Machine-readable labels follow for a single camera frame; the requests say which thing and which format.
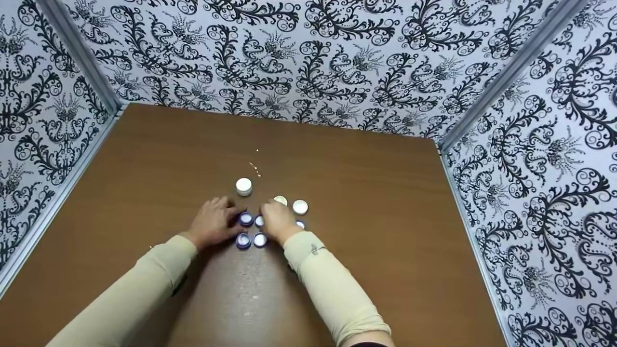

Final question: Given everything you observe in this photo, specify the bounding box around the person's right hand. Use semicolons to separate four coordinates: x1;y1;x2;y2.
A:
262;200;306;247

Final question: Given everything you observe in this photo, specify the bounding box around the person's left hand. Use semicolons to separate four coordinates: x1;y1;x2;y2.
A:
186;196;248;252

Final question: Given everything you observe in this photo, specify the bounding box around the person's left forearm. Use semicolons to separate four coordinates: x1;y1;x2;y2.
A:
46;234;199;347

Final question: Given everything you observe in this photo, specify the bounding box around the person's right forearm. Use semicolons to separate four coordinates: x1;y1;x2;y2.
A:
282;230;393;347

